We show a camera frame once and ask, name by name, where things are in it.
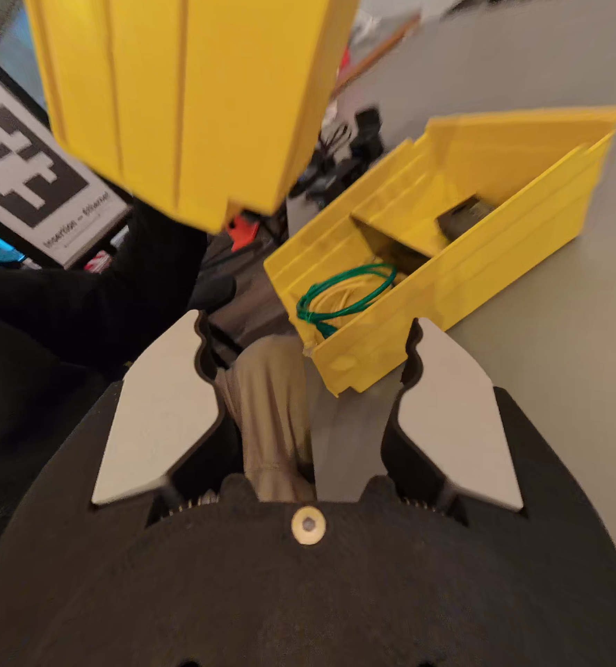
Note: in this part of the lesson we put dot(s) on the person in black jacket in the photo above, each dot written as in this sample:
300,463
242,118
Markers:
21,417

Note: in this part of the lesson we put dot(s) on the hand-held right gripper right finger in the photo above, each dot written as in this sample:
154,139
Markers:
454,417

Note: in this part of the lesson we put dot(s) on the person's left forearm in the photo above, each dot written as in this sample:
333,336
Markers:
104,302

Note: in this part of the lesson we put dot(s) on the white sign with black marker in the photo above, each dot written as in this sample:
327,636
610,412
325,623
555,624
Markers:
37,172

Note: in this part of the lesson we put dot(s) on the brown wooden strip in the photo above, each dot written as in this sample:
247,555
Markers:
376,54

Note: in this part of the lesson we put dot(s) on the person's khaki pants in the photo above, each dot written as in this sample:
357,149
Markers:
271,406

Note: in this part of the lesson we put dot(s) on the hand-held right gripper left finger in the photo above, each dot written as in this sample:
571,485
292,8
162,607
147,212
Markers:
157,417

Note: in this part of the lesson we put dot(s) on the orange plastic bin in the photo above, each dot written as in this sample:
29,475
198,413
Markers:
243,234

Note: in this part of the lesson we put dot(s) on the yellow plastic bin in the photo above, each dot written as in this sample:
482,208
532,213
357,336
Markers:
183,104
495,292

